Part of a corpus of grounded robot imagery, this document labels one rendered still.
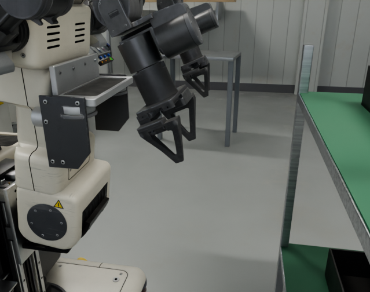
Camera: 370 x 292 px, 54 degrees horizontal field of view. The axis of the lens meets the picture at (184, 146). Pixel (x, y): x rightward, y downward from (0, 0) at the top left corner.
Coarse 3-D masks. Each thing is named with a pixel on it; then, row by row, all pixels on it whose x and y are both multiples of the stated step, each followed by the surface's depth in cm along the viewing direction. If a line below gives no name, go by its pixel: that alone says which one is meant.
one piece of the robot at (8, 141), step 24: (0, 144) 113; (0, 168) 98; (0, 216) 96; (0, 240) 100; (0, 264) 101; (24, 264) 108; (48, 264) 130; (0, 288) 97; (24, 288) 106; (48, 288) 126
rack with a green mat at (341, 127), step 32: (320, 96) 112; (352, 96) 112; (320, 128) 83; (352, 128) 83; (352, 160) 66; (288, 192) 130; (352, 192) 55; (288, 224) 135; (352, 224) 52; (288, 256) 133; (320, 256) 133; (288, 288) 118; (320, 288) 118
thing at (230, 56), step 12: (216, 60) 305; (228, 60) 302; (240, 60) 341; (228, 72) 305; (228, 84) 309; (228, 96) 313; (228, 108) 317; (228, 120) 320; (228, 132) 324; (228, 144) 329
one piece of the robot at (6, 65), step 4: (0, 52) 63; (4, 52) 64; (0, 56) 62; (4, 56) 63; (0, 60) 62; (4, 60) 63; (8, 60) 63; (0, 64) 61; (4, 64) 62; (8, 64) 63; (12, 64) 64; (0, 68) 61; (4, 68) 62; (8, 68) 63; (12, 68) 64; (0, 72) 61; (4, 72) 62; (8, 72) 63
